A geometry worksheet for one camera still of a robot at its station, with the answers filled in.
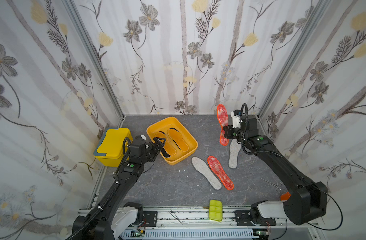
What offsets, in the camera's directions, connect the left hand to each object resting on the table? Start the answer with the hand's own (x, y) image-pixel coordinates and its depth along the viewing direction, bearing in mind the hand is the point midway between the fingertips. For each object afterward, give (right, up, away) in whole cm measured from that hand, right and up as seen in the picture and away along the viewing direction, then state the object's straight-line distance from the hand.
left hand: (165, 142), depth 79 cm
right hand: (+34, +9, 0) cm, 36 cm away
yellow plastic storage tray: (-6, +10, +31) cm, 33 cm away
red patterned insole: (+31, -18, +11) cm, 38 cm away
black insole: (-3, -9, +18) cm, 20 cm away
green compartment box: (+27, -35, -3) cm, 44 cm away
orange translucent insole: (-1, -4, +20) cm, 20 cm away
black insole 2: (+3, +7, +31) cm, 32 cm away
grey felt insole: (+21, -16, +14) cm, 30 cm away
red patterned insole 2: (+32, +14, +4) cm, 35 cm away
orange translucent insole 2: (+6, +1, +24) cm, 25 cm away
